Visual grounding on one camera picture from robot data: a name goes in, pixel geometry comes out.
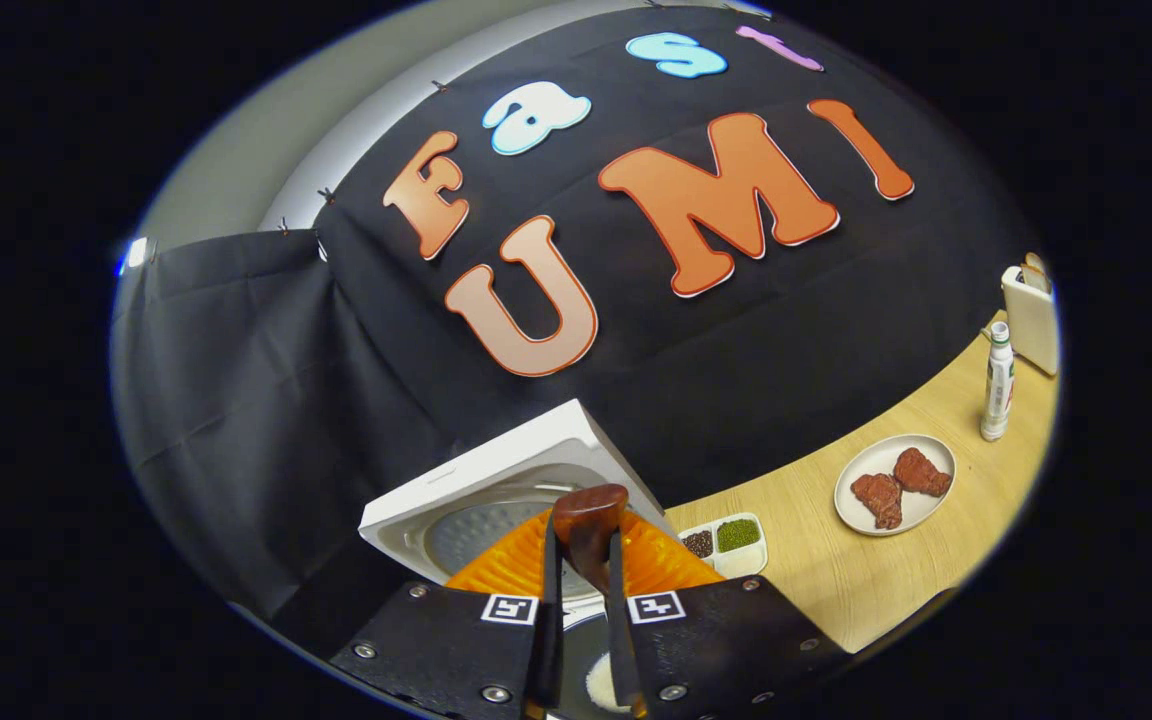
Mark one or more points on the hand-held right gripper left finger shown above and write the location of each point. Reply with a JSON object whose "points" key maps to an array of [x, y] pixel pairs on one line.
{"points": [[552, 640]]}

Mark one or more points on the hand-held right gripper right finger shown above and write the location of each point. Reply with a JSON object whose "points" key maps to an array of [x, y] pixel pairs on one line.
{"points": [[620, 640]]}

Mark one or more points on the white rice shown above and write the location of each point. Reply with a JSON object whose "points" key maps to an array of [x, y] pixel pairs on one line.
{"points": [[604, 685]]}

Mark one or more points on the white rice cooker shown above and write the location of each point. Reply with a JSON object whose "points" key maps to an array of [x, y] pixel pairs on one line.
{"points": [[496, 470]]}

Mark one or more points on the white divided bean dish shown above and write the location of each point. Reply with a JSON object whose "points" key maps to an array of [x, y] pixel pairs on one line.
{"points": [[736, 558]]}

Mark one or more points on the round beige plate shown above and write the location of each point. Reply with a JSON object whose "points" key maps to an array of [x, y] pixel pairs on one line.
{"points": [[871, 460]]}

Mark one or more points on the black backdrop cloth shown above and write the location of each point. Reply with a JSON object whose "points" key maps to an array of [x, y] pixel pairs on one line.
{"points": [[286, 400]]}

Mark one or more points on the white green milk bottle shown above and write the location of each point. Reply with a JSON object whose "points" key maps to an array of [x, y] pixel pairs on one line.
{"points": [[998, 385]]}

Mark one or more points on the cream toaster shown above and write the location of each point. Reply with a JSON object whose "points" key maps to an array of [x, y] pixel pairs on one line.
{"points": [[1031, 330]]}

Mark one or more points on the toast bread slice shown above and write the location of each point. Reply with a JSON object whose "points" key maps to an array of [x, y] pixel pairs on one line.
{"points": [[1036, 272]]}

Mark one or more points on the ceiling light panel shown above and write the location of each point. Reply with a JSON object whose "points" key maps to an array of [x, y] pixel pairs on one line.
{"points": [[136, 253]]}

